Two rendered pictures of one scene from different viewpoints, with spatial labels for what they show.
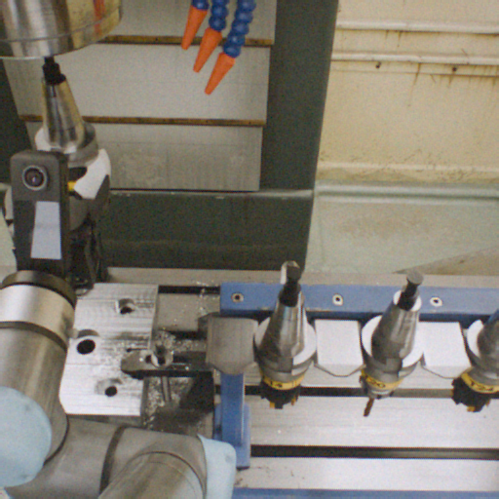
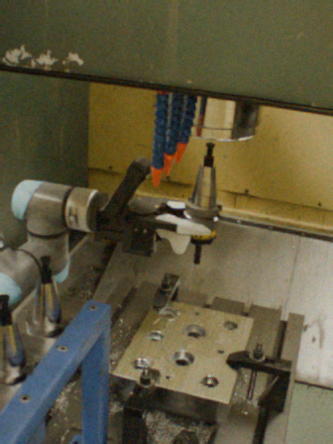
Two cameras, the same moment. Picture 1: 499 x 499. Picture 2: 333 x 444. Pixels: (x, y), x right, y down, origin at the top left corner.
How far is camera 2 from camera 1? 0.98 m
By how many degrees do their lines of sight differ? 82
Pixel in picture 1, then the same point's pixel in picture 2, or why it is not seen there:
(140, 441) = (21, 259)
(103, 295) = (224, 372)
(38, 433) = (21, 200)
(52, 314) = (75, 201)
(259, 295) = (88, 316)
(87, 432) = (39, 248)
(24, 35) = not seen: hidden behind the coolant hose
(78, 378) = (153, 352)
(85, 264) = (123, 231)
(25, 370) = (47, 191)
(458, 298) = (17, 412)
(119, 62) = not seen: outside the picture
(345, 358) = not seen: hidden behind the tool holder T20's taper
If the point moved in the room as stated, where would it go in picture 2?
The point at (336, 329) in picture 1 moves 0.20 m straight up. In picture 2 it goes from (42, 347) to (37, 218)
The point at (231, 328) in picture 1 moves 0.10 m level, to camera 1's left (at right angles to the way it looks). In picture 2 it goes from (73, 306) to (100, 277)
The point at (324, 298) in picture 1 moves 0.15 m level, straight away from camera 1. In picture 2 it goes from (67, 342) to (161, 383)
